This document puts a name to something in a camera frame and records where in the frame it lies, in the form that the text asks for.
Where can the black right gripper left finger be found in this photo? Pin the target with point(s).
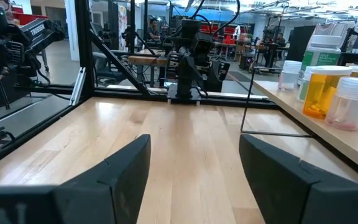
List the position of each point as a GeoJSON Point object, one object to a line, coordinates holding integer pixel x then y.
{"type": "Point", "coordinates": [117, 183]}

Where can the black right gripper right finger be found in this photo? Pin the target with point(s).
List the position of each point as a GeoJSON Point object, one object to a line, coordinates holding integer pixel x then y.
{"type": "Point", "coordinates": [284, 189]}

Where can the small clear plastic pill bottle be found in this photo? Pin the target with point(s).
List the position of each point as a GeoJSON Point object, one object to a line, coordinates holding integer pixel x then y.
{"type": "Point", "coordinates": [348, 105]}
{"type": "Point", "coordinates": [289, 79]}
{"type": "Point", "coordinates": [304, 88]}

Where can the large bottle green orange label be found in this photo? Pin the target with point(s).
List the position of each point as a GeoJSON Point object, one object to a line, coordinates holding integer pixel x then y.
{"type": "Point", "coordinates": [322, 57]}

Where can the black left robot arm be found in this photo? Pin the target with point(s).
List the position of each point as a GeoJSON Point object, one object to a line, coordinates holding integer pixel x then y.
{"type": "Point", "coordinates": [186, 74]}

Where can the wooden shelf black metal legs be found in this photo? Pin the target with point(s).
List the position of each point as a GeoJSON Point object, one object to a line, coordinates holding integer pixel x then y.
{"type": "Point", "coordinates": [353, 146]}

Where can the person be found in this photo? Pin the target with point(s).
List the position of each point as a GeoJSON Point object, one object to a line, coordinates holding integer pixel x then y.
{"type": "Point", "coordinates": [280, 39]}
{"type": "Point", "coordinates": [153, 29]}

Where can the wooden workbench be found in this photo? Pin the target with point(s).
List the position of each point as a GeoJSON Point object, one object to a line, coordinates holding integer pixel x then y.
{"type": "Point", "coordinates": [148, 60]}

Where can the black upright panel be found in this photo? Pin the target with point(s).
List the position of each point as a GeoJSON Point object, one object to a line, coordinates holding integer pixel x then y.
{"type": "Point", "coordinates": [300, 43]}

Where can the black aluminium table frame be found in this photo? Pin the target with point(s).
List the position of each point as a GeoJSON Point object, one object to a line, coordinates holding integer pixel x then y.
{"type": "Point", "coordinates": [84, 46]}

